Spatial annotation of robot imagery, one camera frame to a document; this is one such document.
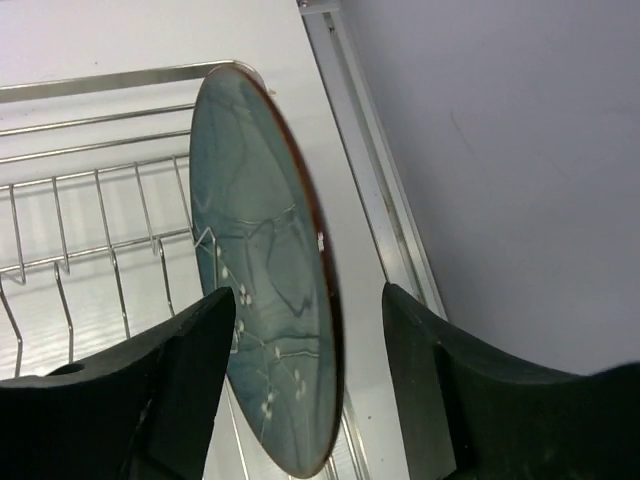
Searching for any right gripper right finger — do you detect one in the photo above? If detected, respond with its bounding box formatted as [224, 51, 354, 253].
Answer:
[382, 283, 639, 479]

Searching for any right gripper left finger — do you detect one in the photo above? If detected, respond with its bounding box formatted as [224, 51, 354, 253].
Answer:
[1, 287, 235, 479]

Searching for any teal glazed plate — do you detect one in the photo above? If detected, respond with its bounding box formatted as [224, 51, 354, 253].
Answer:
[189, 64, 345, 479]

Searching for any metal wire dish rack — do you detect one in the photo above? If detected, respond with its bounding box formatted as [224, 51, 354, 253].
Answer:
[1, 60, 368, 479]

